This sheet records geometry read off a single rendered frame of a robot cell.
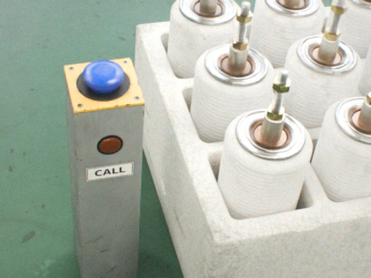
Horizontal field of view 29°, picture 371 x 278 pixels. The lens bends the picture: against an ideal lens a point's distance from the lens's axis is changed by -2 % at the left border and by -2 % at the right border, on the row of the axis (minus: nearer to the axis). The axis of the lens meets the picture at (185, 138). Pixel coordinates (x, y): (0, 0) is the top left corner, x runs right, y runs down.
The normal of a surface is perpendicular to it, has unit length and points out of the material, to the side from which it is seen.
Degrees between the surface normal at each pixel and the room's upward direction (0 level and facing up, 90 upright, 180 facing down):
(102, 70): 0
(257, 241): 90
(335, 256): 90
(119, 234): 90
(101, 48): 0
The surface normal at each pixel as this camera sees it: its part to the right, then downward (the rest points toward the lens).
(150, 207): 0.07, -0.70
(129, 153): 0.26, 0.70
